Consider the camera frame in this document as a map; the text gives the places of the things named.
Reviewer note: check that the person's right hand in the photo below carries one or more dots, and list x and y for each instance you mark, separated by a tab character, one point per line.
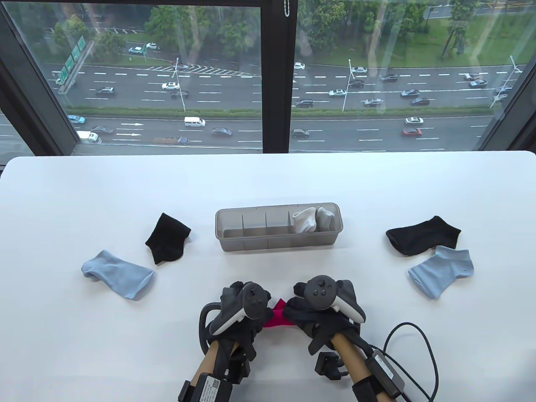
318	324

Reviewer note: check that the person's left hand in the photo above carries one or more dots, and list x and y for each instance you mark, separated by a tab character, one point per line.
234	335

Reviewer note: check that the pink sock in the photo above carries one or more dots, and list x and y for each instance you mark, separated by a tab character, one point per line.
277	320
279	305

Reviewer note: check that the white sock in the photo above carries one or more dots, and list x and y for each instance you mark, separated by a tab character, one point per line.
302	224
309	213

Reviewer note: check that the grey sock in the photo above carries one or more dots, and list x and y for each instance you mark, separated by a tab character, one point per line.
321	210
326	221

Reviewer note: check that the black sock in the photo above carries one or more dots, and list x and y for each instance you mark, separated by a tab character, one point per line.
423	236
167	238

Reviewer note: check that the light blue sock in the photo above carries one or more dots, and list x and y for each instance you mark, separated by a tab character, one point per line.
117	274
444	270

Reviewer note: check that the person's right forearm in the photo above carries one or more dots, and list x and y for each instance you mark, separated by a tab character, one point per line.
351	356

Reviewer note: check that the person's left forearm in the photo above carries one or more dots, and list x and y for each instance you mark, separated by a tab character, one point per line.
211	362

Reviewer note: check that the grey white tracking controller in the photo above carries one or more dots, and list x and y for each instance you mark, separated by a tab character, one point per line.
320	291
253	299

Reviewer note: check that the black labelled sensor box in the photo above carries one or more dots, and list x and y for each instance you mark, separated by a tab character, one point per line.
387	372
213	389

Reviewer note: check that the grey plastic divided organizer box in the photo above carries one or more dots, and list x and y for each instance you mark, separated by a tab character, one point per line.
259	240

